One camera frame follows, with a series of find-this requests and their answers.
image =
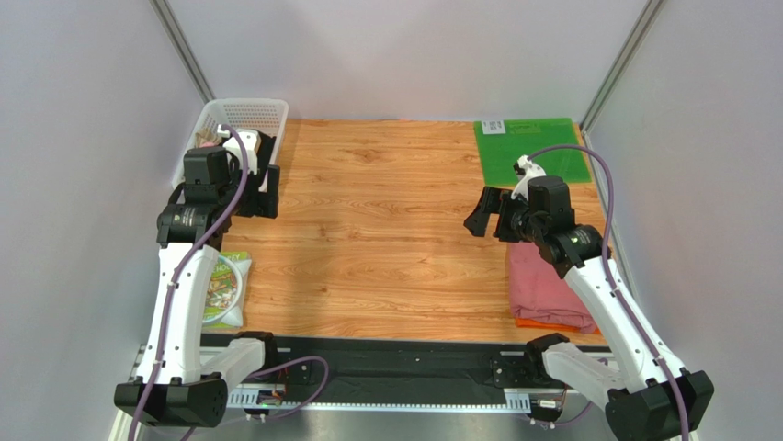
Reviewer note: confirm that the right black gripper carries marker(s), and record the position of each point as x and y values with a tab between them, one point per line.
500	213

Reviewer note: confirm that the beige cloth in basket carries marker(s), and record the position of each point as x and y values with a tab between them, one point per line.
205	137

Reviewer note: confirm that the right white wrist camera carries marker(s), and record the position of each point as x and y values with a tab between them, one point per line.
525	170

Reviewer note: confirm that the green cutting mat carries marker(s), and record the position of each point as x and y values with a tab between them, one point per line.
498	153

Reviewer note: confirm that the white plastic basket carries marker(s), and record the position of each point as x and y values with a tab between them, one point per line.
265	115

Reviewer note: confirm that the folded orange t shirt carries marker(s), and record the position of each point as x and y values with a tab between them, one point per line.
532	324

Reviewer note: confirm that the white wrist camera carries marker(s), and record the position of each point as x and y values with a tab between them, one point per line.
525	170
244	146

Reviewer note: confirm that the white label sticker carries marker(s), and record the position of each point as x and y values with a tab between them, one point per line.
493	127

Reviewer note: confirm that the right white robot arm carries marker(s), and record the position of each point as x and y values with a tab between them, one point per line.
650	394

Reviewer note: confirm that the folded pink t shirt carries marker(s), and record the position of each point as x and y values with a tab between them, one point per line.
536	292

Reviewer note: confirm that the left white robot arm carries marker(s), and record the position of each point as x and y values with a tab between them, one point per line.
237	176

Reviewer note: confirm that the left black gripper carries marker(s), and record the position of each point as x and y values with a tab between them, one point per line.
262	203

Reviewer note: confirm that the green snack bowl package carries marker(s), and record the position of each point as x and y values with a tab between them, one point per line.
224	304

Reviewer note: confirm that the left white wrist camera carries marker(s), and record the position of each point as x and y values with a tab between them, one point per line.
244	146

